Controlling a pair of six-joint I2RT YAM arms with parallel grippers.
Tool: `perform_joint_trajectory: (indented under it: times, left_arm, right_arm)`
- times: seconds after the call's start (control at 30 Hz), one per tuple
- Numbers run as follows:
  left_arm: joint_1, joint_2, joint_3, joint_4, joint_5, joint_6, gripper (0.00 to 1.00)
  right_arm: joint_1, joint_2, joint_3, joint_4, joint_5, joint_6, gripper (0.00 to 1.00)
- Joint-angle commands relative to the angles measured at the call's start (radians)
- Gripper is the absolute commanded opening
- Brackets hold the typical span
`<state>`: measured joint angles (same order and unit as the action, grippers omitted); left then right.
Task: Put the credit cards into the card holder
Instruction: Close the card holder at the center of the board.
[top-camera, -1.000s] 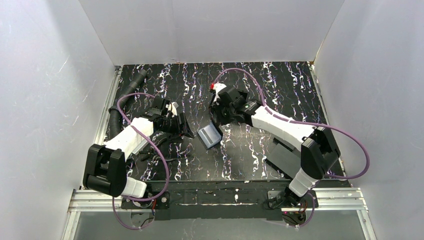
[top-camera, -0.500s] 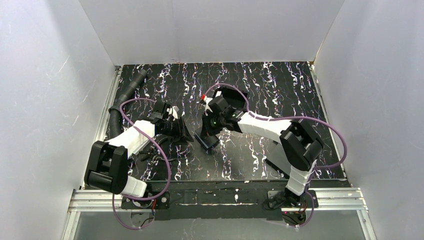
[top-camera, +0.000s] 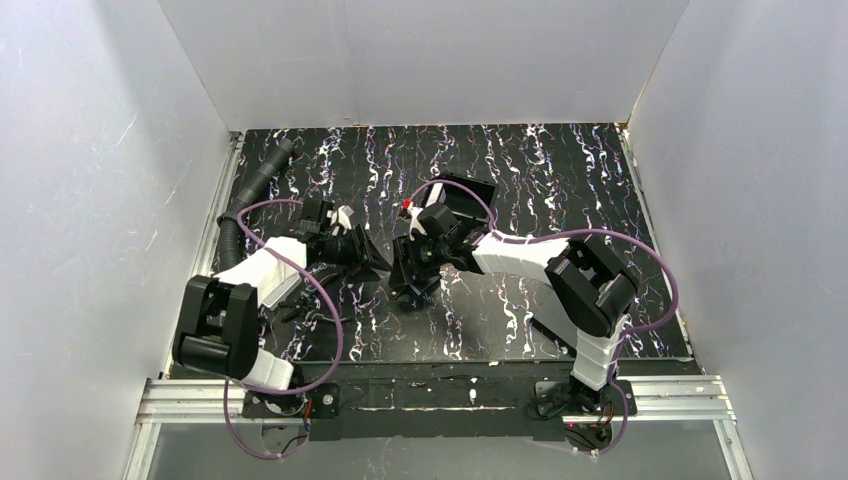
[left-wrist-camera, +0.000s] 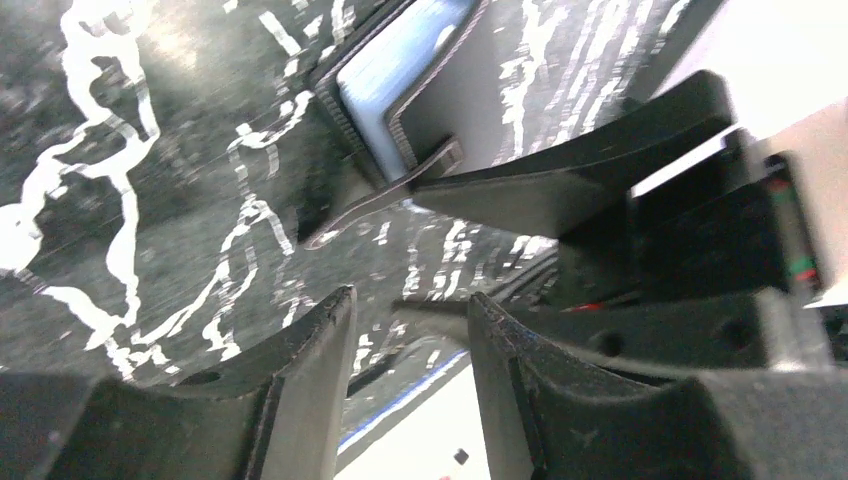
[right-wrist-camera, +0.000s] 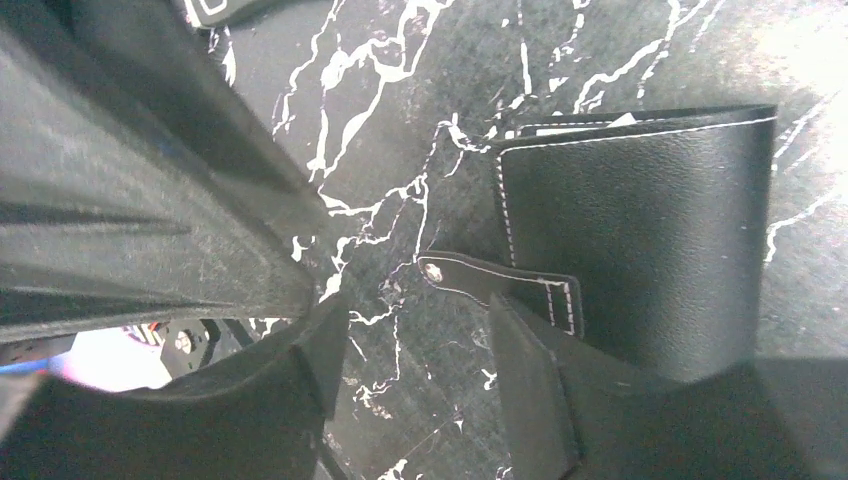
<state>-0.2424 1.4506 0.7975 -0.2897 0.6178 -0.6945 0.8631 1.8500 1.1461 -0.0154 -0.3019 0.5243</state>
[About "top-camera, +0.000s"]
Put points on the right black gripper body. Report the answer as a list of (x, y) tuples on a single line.
[(407, 266)]

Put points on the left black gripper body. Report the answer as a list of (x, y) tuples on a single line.
[(361, 248)]

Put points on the black plastic tray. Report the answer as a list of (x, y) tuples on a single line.
[(465, 196)]

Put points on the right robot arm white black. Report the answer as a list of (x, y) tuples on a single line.
[(589, 291)]

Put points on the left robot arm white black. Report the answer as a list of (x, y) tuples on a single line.
[(218, 324)]

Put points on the grey flat card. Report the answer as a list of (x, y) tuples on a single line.
[(273, 291)]

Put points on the black pliers tool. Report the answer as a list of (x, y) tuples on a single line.
[(305, 303)]

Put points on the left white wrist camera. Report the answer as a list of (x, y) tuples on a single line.
[(340, 220)]

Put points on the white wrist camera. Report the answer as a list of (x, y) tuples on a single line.
[(340, 220), (410, 212)]

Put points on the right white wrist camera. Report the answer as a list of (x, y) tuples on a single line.
[(410, 212)]

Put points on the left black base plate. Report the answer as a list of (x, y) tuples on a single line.
[(298, 401)]

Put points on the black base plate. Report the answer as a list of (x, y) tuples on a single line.
[(298, 401), (570, 398)]

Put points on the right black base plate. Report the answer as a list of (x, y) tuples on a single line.
[(570, 398)]

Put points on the aluminium frame rail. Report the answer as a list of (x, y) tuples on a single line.
[(472, 427)]

